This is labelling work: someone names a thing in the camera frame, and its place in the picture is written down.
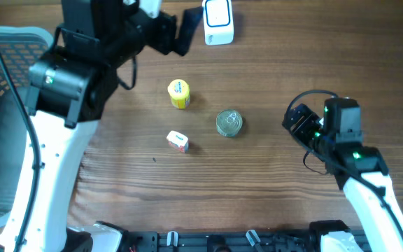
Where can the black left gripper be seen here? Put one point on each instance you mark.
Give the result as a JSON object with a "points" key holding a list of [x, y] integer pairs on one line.
{"points": [[166, 39]]}

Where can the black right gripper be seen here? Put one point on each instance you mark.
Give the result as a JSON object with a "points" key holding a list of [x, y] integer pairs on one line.
{"points": [[310, 119]]}

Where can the yellow lidded jar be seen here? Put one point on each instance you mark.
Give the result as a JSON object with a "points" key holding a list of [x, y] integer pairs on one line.
{"points": [[179, 92]]}

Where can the silver tin can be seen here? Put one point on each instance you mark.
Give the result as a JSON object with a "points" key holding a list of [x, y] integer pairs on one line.
{"points": [[229, 122]]}

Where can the red tissue pack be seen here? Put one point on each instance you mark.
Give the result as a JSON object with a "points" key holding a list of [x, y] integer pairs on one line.
{"points": [[179, 141]]}

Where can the hex wrench set package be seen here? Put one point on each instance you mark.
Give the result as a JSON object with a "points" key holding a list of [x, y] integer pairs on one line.
{"points": [[191, 19]]}

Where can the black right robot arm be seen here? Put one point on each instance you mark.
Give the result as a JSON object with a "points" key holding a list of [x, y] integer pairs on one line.
{"points": [[360, 171]]}

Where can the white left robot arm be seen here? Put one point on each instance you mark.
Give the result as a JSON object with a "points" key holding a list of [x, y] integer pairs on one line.
{"points": [[69, 86]]}

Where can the white barcode scanner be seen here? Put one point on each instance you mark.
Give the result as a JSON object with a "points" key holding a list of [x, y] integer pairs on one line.
{"points": [[218, 22]]}

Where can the grey plastic laundry basket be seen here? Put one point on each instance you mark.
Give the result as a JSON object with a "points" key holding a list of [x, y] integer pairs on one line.
{"points": [[20, 48]]}

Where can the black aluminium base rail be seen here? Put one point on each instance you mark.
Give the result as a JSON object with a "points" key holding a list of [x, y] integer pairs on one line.
{"points": [[252, 240]]}

